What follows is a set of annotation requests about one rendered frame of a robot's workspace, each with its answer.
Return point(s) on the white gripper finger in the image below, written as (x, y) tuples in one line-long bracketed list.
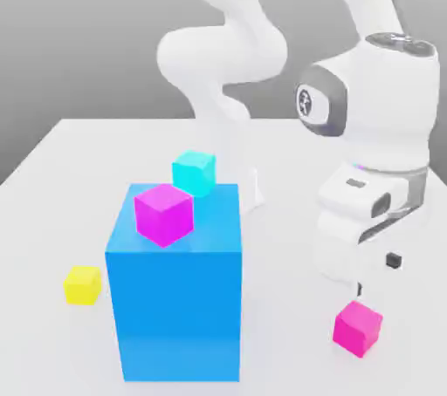
[(358, 288), (394, 260)]

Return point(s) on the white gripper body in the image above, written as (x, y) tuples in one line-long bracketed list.
[(335, 249)]

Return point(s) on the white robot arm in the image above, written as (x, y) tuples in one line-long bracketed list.
[(384, 106)]

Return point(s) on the small pink cube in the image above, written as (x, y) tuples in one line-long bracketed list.
[(356, 329)]

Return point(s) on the small cyan cube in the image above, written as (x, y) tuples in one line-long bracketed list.
[(193, 172)]

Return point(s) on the small magenta cube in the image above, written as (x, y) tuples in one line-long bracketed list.
[(164, 218)]

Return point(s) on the small yellow cube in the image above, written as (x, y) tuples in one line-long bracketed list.
[(82, 286)]

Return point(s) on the large blue box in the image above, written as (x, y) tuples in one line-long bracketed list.
[(178, 312)]

